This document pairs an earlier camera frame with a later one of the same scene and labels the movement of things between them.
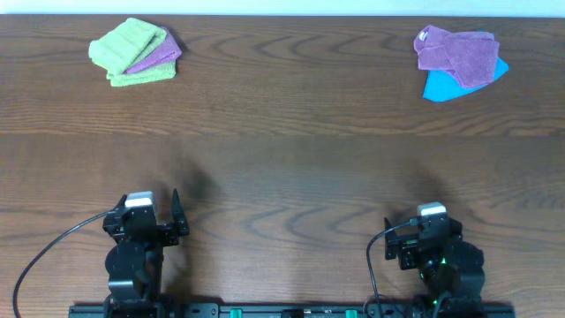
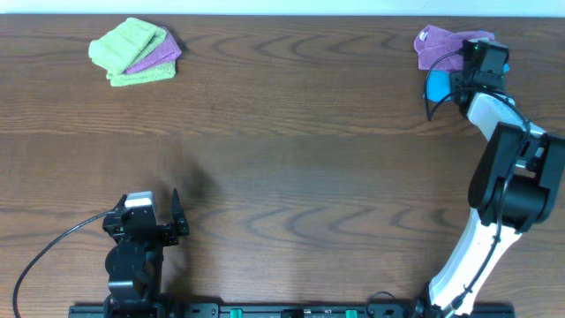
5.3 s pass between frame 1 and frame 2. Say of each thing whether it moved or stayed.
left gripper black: stayed
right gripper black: moved
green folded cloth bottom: stayed
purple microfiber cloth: stayed
